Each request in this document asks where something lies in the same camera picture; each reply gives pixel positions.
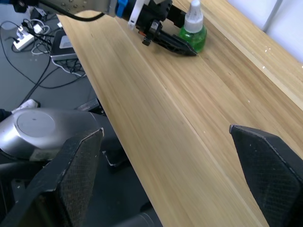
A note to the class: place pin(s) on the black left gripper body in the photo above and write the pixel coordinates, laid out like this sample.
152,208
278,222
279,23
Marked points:
151,13

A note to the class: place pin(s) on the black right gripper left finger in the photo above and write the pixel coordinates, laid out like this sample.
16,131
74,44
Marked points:
78,170

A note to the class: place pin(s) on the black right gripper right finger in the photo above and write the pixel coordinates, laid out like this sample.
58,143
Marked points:
270,170

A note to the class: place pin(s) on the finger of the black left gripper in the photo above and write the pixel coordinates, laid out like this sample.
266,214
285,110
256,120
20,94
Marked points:
178,16
174,43

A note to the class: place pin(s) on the green liquid bottle white cap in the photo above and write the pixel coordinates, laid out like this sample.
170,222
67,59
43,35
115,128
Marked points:
193,35

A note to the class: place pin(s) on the blue wrist clamp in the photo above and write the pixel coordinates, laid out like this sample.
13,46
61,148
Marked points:
121,8

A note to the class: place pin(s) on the silver robot body shell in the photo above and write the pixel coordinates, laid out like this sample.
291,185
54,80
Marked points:
35,132

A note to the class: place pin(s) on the grey box device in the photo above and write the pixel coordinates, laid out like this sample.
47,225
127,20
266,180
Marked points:
62,46

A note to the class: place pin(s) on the white power adapter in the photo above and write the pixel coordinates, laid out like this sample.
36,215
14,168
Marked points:
38,28

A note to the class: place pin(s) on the white power strip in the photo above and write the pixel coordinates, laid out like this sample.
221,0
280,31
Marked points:
22,39

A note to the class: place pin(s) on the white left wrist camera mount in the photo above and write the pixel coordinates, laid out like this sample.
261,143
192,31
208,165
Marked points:
135,16

